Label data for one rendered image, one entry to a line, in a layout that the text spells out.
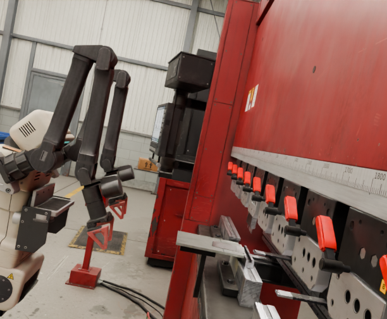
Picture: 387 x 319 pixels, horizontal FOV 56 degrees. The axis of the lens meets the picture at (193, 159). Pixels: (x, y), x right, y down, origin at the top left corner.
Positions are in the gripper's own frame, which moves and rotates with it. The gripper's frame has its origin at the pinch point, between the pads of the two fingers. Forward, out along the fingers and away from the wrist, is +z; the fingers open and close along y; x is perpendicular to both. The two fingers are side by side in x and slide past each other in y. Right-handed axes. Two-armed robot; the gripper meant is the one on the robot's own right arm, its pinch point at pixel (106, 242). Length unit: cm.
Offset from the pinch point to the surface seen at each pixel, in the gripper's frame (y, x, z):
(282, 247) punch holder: -41, -48, 3
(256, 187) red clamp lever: -11, -52, -6
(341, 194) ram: -65, -55, -12
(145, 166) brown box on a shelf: 251, 2, -4
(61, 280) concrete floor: 188, 91, 66
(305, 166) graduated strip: -43, -57, -14
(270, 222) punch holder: -24, -50, 2
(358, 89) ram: -62, -63, -28
